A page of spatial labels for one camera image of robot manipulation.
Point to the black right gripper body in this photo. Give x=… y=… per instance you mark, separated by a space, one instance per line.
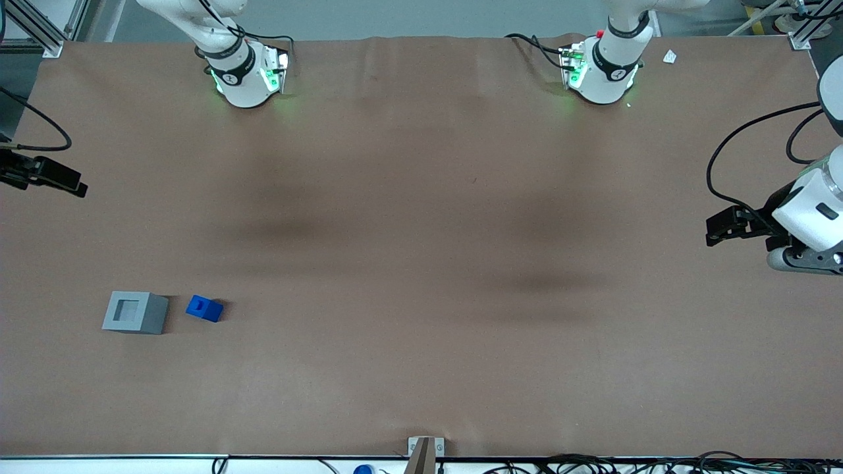
x=14 y=169

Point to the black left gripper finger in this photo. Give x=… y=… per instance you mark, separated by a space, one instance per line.
x=728 y=235
x=728 y=218

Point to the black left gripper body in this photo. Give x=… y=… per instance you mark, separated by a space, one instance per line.
x=762 y=219

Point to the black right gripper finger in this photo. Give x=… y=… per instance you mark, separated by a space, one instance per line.
x=69 y=187
x=59 y=171

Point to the blue cube part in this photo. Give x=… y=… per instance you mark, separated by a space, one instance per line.
x=204 y=308

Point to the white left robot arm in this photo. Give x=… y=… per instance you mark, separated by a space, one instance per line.
x=813 y=210

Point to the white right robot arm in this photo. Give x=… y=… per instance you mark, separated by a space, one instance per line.
x=244 y=82

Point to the gray square base block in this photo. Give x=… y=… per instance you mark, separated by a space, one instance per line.
x=153 y=317

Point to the green lit base connector box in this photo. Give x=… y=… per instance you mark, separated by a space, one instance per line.
x=276 y=69
x=571 y=66

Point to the small white paper scrap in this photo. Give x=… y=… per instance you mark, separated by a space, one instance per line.
x=670 y=56

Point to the brown paper table cover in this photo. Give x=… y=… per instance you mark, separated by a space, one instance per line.
x=421 y=263

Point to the blue round cap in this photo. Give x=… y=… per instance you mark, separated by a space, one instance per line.
x=363 y=470

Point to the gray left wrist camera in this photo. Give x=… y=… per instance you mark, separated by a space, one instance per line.
x=793 y=261

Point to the aluminum frame profile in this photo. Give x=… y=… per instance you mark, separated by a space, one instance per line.
x=46 y=29
x=800 y=26

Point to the gray camera mount bracket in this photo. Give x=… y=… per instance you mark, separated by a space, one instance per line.
x=425 y=451

